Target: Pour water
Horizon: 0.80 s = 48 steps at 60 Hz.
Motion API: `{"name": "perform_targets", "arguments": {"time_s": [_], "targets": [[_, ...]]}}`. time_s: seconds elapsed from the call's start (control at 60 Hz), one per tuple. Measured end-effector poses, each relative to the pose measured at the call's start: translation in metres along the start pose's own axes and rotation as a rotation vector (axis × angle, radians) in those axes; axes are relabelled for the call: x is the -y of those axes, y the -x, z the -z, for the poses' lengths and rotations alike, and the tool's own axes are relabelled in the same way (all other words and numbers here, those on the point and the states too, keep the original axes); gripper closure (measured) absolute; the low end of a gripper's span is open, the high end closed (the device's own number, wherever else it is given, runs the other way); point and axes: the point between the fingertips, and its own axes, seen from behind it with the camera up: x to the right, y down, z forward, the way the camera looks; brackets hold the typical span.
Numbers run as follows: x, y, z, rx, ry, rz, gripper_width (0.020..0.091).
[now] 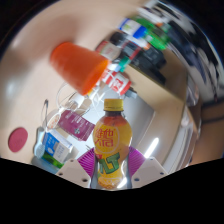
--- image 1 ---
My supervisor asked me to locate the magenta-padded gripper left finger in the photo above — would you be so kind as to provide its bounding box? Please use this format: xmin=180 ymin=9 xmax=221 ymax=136
xmin=55 ymin=147 xmax=100 ymax=189

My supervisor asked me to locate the green plastic bottle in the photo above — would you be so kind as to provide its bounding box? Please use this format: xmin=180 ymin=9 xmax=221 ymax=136
xmin=144 ymin=28 xmax=172 ymax=51

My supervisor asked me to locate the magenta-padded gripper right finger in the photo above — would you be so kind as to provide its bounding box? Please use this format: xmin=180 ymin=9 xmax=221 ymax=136
xmin=125 ymin=145 xmax=168 ymax=188

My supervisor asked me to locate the white and blue carton box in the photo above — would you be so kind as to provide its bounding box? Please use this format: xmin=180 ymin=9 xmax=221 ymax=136
xmin=41 ymin=129 xmax=74 ymax=164

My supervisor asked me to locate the flat round red coaster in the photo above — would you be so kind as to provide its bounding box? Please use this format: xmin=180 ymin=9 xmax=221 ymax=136
xmin=7 ymin=126 xmax=29 ymax=154

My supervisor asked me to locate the small blue and white bottle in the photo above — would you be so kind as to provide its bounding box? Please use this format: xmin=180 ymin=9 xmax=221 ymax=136
xmin=118 ymin=18 xmax=148 ymax=38

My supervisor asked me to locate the orange plastic cup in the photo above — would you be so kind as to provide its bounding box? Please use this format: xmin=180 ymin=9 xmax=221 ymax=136
xmin=49 ymin=41 xmax=110 ymax=97

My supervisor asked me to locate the red and white can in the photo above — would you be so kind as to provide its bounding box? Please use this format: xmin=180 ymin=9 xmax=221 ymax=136
xmin=100 ymin=69 xmax=132 ymax=97

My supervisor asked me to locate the white under-shelf light bar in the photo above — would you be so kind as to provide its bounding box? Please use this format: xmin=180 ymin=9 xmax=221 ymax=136
xmin=143 ymin=137 xmax=160 ymax=159

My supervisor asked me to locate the yellow drink bottle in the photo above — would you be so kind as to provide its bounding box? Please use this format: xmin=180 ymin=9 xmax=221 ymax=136
xmin=92 ymin=98 xmax=133 ymax=190

